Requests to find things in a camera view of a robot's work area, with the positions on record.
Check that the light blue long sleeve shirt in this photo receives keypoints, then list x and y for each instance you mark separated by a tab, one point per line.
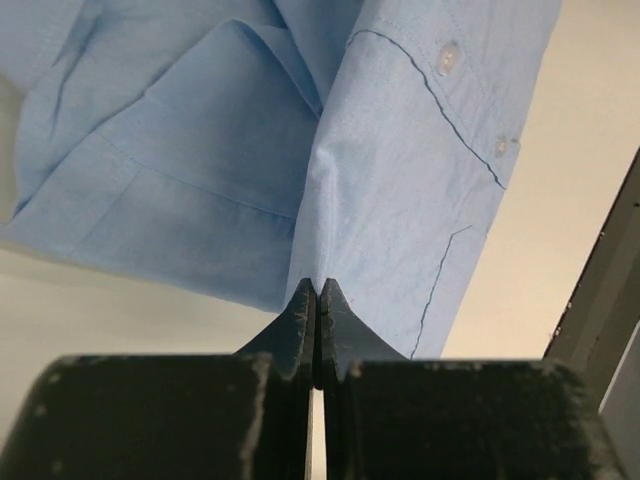
235	148

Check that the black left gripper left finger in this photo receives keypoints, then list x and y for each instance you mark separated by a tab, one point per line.
277	441

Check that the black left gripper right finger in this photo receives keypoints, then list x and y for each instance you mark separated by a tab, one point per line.
344	342

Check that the aluminium frame post left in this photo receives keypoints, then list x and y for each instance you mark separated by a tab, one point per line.
603	310

